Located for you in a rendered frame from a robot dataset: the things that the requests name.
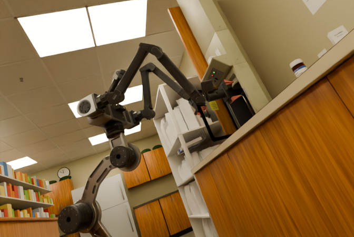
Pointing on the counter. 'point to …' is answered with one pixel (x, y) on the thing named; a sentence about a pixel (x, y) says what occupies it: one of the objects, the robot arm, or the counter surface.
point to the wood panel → (188, 41)
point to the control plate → (215, 76)
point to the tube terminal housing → (239, 67)
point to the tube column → (198, 6)
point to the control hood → (222, 61)
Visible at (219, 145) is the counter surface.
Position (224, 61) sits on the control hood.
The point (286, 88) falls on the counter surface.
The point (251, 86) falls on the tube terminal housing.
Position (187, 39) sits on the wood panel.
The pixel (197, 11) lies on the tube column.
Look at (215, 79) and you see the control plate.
